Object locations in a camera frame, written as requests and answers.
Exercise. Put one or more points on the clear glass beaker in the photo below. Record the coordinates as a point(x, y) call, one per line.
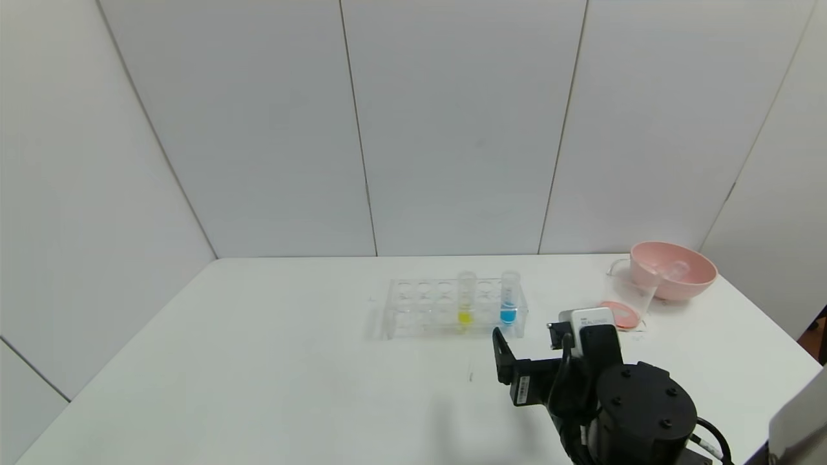
point(636, 300)

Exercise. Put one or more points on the dark unidentified object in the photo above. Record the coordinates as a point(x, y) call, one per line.
point(820, 329)

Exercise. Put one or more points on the red pigment test tube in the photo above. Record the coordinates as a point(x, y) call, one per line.
point(675, 270)

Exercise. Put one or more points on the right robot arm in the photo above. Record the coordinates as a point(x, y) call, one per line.
point(646, 413)

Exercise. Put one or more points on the clear acrylic test tube rack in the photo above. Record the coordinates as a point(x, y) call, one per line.
point(426, 320)

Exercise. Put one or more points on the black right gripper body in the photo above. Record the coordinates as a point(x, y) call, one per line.
point(524, 385)

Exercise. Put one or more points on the yellow pigment test tube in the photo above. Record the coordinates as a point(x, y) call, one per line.
point(465, 316)

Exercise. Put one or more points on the pink plastic bowl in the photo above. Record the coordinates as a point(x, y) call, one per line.
point(694, 281)

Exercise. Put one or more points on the blue pigment test tube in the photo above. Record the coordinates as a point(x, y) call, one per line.
point(508, 315)

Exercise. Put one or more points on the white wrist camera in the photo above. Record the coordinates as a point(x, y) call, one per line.
point(591, 320)

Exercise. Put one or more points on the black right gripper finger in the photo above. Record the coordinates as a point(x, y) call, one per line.
point(504, 368)

